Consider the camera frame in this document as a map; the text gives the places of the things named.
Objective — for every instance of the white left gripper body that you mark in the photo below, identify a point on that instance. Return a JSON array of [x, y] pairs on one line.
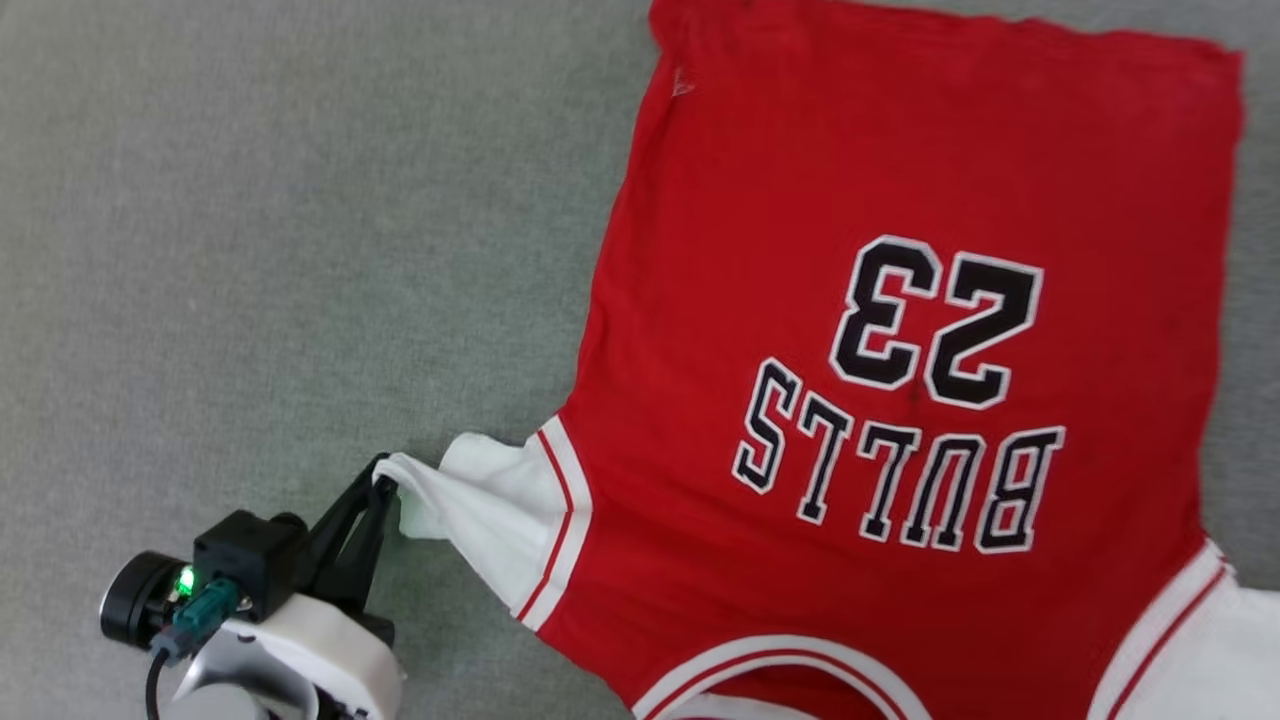
[[330, 655]]

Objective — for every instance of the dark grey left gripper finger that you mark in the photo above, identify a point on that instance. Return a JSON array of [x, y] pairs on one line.
[[335, 515], [358, 560]]

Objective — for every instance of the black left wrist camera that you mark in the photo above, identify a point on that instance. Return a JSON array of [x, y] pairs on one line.
[[250, 555]]

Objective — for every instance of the red Bulls basketball jersey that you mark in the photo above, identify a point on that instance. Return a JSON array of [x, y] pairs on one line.
[[850, 150]]

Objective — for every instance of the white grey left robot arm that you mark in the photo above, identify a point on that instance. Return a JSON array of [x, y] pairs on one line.
[[230, 690]]

